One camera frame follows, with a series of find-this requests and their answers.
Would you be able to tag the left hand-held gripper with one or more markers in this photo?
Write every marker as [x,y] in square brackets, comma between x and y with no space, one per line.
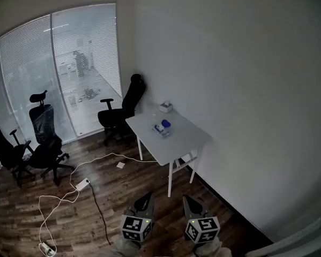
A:
[134,227]

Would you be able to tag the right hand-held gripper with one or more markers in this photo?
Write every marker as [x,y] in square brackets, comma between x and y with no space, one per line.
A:
[203,230]

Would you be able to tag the blue case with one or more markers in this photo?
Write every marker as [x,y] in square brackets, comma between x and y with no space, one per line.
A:
[164,130]

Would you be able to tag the person's right forearm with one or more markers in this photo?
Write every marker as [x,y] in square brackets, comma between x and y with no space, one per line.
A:
[207,249]

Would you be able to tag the person's left forearm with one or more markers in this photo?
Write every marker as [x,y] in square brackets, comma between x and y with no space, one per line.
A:
[126,246]

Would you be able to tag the white paper piece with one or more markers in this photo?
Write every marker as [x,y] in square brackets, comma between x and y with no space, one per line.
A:
[120,165]

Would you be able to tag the white power strip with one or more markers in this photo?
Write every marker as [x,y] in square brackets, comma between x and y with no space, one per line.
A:
[47,249]
[82,184]

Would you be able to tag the white table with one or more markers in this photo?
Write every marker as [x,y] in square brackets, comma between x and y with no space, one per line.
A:
[176,143]

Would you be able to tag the white tissue box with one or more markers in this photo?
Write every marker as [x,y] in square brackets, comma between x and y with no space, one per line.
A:
[166,107]

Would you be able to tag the black high-back office chair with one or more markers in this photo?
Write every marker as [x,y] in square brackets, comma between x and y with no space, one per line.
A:
[128,100]

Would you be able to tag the plastic-wrapped black office chair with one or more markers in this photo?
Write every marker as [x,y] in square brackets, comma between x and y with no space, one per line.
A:
[43,124]

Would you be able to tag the white wall pipes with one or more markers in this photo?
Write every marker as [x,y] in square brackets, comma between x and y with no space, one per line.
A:
[297,241]

